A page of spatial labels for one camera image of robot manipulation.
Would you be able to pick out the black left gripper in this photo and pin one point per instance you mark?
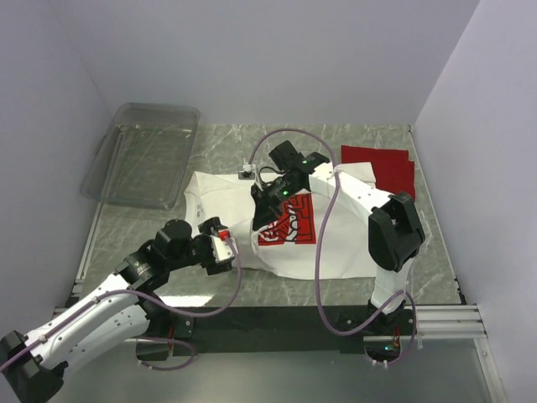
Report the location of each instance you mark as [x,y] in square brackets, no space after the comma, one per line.
[211,246]

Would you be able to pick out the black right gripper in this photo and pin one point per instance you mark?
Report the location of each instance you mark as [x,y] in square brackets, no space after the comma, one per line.
[265,202]

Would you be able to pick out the white t shirt red print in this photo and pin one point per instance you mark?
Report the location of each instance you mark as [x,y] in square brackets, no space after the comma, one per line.
[308,231]

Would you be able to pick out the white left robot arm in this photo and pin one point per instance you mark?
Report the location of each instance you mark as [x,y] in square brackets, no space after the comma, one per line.
[123,306]

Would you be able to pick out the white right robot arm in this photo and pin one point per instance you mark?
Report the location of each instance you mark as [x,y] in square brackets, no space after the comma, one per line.
[395,232]

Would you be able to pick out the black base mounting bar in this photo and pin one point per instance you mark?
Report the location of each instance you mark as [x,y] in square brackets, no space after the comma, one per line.
[267,329]

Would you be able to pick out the clear plastic bin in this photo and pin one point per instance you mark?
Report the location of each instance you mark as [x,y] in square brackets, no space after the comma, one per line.
[142,158]

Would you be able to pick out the folded red t shirt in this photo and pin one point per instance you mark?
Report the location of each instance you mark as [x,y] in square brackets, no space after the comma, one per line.
[393,169]

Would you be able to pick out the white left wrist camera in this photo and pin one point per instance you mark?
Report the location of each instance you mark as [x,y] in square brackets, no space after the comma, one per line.
[222,245]

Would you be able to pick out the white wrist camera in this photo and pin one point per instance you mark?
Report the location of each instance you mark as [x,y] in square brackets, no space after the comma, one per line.
[222,245]
[250,172]

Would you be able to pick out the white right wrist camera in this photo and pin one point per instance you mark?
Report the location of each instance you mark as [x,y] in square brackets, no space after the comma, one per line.
[250,172]

